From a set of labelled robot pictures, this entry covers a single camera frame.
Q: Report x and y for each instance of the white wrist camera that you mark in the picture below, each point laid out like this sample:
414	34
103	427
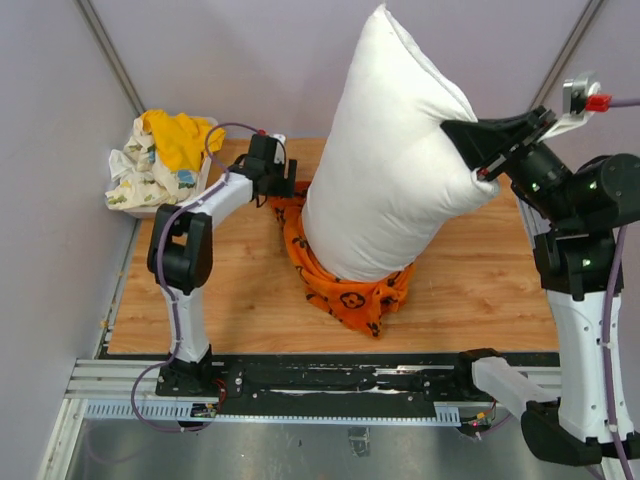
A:
274	148
582	97

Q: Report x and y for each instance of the right aluminium frame post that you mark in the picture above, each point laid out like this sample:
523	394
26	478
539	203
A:
577	34

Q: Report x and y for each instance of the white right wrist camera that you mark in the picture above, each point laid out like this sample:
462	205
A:
582	97

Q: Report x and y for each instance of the yellow cloth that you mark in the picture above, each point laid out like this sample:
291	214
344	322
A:
180	140

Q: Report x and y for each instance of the left aluminium frame post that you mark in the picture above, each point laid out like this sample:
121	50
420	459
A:
115	101

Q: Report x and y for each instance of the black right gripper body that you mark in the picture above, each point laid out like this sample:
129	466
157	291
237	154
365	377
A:
532	166

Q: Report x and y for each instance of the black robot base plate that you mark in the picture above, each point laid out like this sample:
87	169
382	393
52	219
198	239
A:
437	377

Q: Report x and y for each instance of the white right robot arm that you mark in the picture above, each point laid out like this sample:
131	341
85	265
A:
579	263

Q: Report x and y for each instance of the aluminium frame post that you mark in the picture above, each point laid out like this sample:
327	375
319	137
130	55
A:
115	101
577	34

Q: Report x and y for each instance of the white pillow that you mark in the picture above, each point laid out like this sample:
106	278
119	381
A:
389	177

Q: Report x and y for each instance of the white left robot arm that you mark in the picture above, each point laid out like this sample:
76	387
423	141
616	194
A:
180	257

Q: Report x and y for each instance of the white printed cloth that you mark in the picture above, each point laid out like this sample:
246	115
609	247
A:
140	179

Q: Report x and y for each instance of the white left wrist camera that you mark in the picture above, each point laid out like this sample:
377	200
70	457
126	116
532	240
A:
274	148

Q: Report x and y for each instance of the orange patterned plush pillowcase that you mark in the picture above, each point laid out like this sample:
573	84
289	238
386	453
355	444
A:
358	306

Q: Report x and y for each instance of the grey slotted cable duct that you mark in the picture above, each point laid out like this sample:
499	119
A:
322	409

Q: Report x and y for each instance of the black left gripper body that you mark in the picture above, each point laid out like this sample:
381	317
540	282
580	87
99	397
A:
279	185

